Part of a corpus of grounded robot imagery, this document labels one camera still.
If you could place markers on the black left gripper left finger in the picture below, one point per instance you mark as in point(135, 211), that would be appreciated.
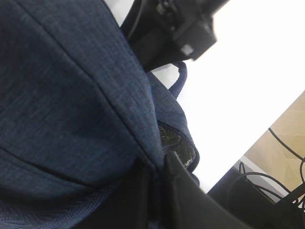
point(130, 206)

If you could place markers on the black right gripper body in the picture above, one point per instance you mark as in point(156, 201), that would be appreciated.
point(161, 32)

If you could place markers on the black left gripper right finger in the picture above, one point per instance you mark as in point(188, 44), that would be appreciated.
point(189, 207)

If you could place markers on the navy blue fabric lunch bag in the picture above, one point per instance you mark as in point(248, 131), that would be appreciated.
point(77, 112)

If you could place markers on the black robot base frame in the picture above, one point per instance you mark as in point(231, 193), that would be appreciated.
point(257, 205)

